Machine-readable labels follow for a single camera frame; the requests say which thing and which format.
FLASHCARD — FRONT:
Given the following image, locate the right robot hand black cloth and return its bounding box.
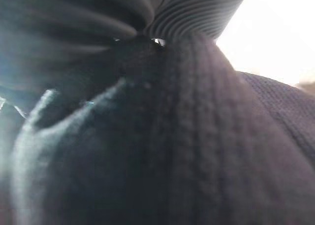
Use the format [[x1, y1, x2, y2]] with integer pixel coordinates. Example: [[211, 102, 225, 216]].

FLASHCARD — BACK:
[[0, 0, 252, 93]]

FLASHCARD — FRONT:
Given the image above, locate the dark knitted garment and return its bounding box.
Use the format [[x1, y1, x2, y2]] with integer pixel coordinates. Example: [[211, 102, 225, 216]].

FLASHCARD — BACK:
[[0, 32, 315, 225]]

